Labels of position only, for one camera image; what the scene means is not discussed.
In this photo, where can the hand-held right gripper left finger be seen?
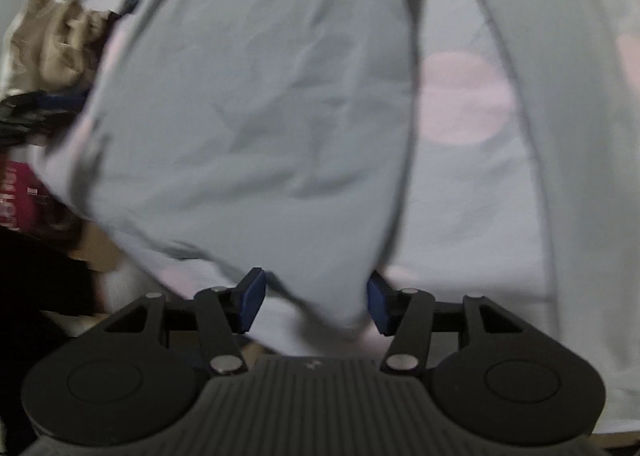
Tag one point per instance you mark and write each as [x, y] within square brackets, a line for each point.
[253, 299]

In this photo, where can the grey bed sheet pink dots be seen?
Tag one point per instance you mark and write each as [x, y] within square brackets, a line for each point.
[465, 101]

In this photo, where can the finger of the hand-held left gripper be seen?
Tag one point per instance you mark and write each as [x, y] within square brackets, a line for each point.
[62, 100]

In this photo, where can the red printed bag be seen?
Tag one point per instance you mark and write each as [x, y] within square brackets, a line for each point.
[20, 196]

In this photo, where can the light grey shirt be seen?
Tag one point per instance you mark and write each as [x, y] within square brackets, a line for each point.
[250, 101]

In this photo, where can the brown cardboard box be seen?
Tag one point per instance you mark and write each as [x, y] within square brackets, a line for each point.
[95, 246]

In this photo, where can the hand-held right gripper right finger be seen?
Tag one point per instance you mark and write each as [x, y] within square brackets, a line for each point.
[378, 303]

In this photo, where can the beige crumpled clothes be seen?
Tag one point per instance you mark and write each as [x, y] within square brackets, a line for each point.
[55, 41]

